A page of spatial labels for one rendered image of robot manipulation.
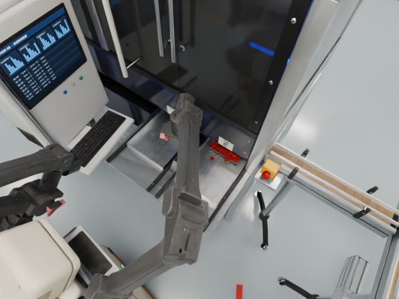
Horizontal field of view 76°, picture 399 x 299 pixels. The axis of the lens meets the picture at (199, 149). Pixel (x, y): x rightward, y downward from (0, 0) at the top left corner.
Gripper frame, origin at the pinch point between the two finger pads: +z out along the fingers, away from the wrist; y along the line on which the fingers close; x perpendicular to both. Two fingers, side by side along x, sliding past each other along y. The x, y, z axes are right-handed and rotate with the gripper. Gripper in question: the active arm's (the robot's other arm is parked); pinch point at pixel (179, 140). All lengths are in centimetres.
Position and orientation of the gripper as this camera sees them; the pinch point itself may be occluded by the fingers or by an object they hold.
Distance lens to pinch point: 108.2
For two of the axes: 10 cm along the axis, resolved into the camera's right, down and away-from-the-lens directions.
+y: -9.8, -1.9, 0.2
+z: -0.6, 4.1, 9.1
